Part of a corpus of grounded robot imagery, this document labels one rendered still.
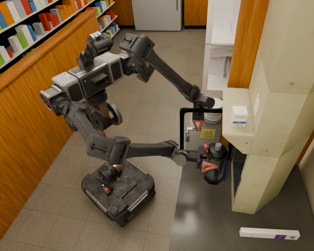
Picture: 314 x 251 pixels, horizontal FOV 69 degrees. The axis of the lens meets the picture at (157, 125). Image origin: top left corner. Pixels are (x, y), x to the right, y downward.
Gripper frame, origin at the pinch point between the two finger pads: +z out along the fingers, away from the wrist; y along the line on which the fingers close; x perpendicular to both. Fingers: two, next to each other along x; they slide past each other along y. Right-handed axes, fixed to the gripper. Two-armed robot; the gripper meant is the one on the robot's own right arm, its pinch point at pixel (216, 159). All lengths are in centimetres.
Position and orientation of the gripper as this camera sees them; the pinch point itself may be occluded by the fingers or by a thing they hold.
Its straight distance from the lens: 121.2
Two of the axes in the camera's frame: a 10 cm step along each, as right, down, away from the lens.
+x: 0.3, 7.3, 6.8
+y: 1.9, -6.7, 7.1
